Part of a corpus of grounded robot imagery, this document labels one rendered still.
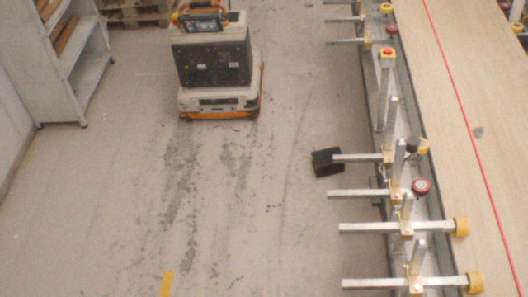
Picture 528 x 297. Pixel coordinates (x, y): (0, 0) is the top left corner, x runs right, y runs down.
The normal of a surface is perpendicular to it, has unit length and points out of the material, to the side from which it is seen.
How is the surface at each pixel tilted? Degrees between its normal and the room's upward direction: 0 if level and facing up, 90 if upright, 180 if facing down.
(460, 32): 0
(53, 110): 90
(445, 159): 0
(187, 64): 90
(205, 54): 90
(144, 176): 0
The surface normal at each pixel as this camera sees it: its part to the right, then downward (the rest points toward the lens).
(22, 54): -0.04, 0.72
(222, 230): -0.07, -0.69
